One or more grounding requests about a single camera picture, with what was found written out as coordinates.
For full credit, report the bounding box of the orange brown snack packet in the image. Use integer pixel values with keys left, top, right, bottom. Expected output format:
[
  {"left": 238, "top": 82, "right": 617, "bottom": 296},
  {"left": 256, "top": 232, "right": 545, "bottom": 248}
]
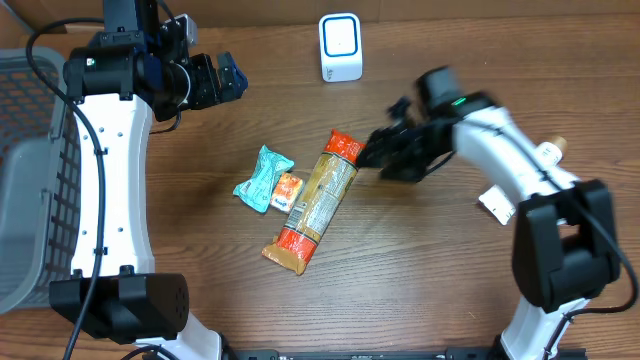
[{"left": 262, "top": 129, "right": 364, "bottom": 275}]

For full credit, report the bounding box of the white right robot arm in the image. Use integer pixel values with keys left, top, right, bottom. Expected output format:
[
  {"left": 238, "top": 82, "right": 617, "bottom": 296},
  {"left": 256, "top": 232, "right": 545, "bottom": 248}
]
[{"left": 356, "top": 91, "right": 620, "bottom": 359}]

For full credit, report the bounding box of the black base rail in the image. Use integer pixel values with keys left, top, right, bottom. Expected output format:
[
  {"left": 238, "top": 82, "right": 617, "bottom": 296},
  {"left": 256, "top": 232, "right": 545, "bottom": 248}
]
[{"left": 223, "top": 347, "right": 493, "bottom": 360}]

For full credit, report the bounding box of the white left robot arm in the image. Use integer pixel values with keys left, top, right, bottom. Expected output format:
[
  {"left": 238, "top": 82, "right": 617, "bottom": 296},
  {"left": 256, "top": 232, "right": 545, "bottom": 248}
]
[{"left": 49, "top": 20, "right": 247, "bottom": 359}]

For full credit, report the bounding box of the teal snack pouch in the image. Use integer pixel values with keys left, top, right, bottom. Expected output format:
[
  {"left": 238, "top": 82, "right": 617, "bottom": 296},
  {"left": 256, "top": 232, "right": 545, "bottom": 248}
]
[{"left": 233, "top": 145, "right": 295, "bottom": 213}]

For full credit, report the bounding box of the white tube gold cap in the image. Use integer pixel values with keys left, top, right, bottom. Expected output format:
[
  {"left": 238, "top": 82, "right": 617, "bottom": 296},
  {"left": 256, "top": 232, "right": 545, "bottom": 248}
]
[{"left": 478, "top": 136, "right": 567, "bottom": 226}]

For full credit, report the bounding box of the small orange box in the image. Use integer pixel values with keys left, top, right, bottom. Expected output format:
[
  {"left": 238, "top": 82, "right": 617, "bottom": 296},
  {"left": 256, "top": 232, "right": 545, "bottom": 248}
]
[{"left": 270, "top": 172, "right": 304, "bottom": 213}]

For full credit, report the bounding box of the white barcode scanner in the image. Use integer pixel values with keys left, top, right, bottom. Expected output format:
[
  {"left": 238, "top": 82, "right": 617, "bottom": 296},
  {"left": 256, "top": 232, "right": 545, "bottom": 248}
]
[{"left": 318, "top": 13, "right": 363, "bottom": 83}]

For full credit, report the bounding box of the grey plastic mesh basket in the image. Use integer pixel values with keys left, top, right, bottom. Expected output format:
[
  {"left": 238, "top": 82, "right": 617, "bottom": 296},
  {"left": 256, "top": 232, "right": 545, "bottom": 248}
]
[{"left": 1, "top": 49, "right": 80, "bottom": 313}]

